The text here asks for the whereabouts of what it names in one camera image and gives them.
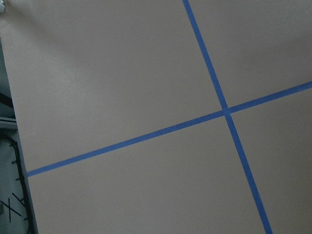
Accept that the black cable on floor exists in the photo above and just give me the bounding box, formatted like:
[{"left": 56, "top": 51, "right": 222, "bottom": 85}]
[{"left": 0, "top": 133, "right": 35, "bottom": 234}]

